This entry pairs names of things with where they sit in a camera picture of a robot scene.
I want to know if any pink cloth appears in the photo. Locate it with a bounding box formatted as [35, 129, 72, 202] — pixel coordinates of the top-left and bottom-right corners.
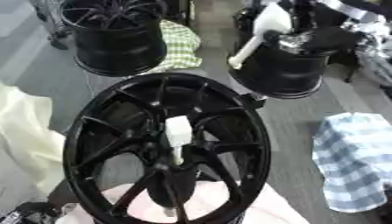
[53, 179, 312, 224]

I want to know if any green white checked cloth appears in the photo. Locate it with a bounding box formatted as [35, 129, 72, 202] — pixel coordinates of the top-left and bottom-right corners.
[145, 19, 206, 74]

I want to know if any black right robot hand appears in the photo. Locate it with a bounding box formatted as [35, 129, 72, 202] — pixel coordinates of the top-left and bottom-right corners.
[260, 26, 368, 56]

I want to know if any blue white checked cloth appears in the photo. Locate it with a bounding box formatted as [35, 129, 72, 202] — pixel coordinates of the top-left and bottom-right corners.
[311, 111, 392, 214]

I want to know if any black wheel rim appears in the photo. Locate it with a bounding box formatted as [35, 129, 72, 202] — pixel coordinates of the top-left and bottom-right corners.
[58, 0, 171, 78]
[227, 6, 340, 101]

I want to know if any black spoked wheel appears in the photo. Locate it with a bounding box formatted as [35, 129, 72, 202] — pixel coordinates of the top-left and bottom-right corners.
[61, 72, 273, 224]

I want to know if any cream cloth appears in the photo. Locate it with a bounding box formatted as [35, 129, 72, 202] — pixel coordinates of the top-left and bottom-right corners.
[0, 82, 69, 197]

